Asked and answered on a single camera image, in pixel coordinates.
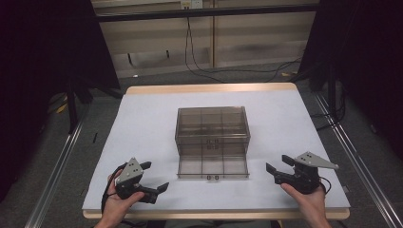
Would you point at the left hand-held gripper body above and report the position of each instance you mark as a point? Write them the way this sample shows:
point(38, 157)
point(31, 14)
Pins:
point(129, 172)

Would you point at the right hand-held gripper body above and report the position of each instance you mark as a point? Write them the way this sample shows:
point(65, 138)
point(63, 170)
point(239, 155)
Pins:
point(305, 174)

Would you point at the person's right hand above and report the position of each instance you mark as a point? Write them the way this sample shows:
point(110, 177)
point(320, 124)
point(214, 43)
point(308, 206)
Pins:
point(309, 202)

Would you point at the person's left hand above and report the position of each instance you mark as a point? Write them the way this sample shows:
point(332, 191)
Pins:
point(118, 204)

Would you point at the white table mat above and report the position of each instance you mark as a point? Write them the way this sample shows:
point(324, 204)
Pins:
point(149, 126)

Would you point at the clear gray divided drawer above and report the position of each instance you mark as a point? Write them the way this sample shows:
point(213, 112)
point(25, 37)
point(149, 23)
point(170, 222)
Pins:
point(213, 166)

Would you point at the person's gray pants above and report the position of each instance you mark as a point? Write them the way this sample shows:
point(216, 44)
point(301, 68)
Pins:
point(218, 224)

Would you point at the clear gray drawer cabinet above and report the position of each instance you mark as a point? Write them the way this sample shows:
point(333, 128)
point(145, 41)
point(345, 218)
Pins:
point(212, 126)

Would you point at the black metal stand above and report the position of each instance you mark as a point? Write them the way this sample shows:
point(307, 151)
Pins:
point(331, 91)

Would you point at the wooden table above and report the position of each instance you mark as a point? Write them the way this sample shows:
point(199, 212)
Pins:
point(209, 87)

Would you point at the black curtain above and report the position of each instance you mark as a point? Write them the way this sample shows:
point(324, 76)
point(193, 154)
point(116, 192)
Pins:
point(367, 57)
point(38, 63)

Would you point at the black horizontal bar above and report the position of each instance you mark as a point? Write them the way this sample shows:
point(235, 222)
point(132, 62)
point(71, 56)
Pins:
point(202, 12)

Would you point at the metal floor rail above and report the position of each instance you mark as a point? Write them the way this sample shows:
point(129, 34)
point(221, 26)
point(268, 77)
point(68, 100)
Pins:
point(53, 177)
point(358, 161)

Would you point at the white wall outlet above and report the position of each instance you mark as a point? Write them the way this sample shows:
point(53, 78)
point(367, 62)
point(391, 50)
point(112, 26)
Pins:
point(191, 3)

